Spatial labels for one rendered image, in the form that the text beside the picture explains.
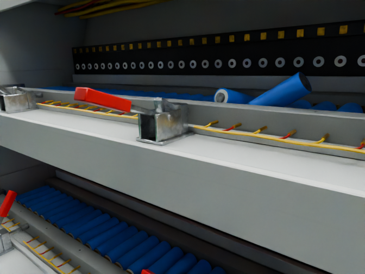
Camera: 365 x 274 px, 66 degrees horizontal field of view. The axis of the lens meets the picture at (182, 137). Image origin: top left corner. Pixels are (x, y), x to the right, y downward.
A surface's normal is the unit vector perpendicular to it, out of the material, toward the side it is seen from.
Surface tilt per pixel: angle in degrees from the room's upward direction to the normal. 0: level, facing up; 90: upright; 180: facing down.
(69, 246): 19
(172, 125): 90
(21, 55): 90
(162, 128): 90
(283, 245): 109
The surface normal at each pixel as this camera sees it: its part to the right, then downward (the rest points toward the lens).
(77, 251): -0.03, -0.97
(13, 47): 0.79, 0.14
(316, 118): -0.62, 0.22
